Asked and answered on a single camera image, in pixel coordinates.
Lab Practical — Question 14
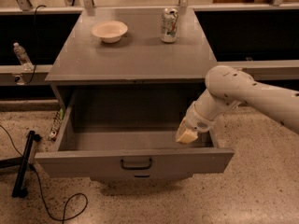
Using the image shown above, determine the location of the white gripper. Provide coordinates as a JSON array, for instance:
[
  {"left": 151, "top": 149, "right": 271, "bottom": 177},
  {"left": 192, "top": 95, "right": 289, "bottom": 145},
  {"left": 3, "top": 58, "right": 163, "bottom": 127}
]
[{"left": 176, "top": 103, "right": 215, "bottom": 144}]

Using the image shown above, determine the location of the grey top drawer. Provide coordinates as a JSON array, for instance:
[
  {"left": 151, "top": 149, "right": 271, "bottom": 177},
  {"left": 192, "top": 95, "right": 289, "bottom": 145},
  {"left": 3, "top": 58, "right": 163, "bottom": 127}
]
[{"left": 36, "top": 89, "right": 234, "bottom": 180}]

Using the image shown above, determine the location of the grey drawer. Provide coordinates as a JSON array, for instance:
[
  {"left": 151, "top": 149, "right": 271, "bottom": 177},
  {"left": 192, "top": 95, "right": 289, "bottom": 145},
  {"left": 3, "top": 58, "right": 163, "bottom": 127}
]
[
  {"left": 90, "top": 175, "right": 192, "bottom": 182},
  {"left": 36, "top": 89, "right": 234, "bottom": 180}
]

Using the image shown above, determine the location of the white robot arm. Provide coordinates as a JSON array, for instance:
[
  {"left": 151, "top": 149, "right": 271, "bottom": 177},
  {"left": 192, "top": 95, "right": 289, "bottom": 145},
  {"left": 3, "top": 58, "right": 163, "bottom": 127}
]
[{"left": 176, "top": 65, "right": 299, "bottom": 144}]

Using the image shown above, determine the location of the grey drawer cabinet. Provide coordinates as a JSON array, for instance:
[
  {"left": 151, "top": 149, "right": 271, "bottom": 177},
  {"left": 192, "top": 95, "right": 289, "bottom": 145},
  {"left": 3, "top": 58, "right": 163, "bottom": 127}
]
[{"left": 44, "top": 7, "right": 225, "bottom": 183}]

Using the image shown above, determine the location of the grey bottom drawer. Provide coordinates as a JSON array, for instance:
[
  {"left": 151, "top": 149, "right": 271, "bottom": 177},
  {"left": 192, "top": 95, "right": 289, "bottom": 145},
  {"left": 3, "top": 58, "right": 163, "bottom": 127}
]
[{"left": 90, "top": 175, "right": 192, "bottom": 182}]

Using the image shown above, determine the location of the white soda can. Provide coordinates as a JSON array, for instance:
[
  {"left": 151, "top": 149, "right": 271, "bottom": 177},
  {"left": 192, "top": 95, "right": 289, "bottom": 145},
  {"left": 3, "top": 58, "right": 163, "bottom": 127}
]
[{"left": 161, "top": 8, "right": 178, "bottom": 43}]

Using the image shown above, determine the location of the orange snack bag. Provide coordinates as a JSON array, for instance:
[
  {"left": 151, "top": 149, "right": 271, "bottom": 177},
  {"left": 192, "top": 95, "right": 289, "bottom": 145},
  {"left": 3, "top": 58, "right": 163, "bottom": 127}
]
[{"left": 49, "top": 108, "right": 64, "bottom": 141}]

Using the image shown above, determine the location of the white bowl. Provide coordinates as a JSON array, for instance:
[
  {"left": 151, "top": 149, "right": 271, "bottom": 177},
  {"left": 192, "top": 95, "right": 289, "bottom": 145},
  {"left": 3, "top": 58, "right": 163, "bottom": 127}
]
[{"left": 92, "top": 21, "right": 128, "bottom": 43}]

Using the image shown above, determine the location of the black stand base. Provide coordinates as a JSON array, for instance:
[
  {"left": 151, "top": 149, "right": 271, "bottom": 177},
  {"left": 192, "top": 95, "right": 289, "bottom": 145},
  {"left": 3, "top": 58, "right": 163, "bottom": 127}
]
[{"left": 0, "top": 131, "right": 41, "bottom": 198}]

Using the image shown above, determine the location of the clear plastic water bottle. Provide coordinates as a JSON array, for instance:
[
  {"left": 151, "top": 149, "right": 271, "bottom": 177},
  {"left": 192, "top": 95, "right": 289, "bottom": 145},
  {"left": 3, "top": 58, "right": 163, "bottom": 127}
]
[{"left": 13, "top": 42, "right": 34, "bottom": 71}]

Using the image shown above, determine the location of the black hanging cable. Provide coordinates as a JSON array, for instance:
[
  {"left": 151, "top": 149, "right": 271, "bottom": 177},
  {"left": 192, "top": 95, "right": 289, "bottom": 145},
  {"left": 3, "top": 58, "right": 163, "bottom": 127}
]
[{"left": 26, "top": 5, "right": 47, "bottom": 86}]

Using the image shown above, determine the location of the black floor cable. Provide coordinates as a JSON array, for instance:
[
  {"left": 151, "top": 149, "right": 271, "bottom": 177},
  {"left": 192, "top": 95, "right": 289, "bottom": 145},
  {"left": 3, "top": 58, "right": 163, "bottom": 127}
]
[{"left": 0, "top": 124, "right": 89, "bottom": 224}]

